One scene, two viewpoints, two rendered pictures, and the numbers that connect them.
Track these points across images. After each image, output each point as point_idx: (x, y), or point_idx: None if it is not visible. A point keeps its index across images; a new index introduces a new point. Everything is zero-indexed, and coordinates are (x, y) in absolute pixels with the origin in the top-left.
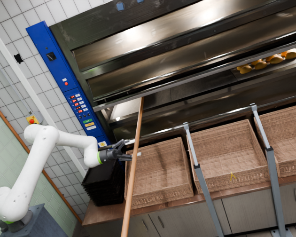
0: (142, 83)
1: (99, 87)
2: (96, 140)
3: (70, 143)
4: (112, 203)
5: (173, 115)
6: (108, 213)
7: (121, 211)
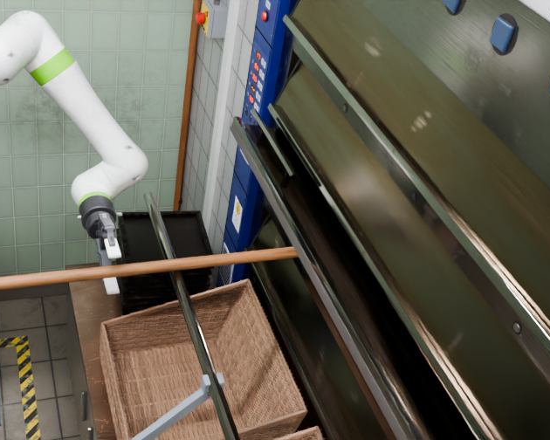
0: (325, 197)
1: (296, 97)
2: (132, 173)
3: (72, 118)
4: (120, 308)
5: (338, 353)
6: (95, 309)
7: (98, 335)
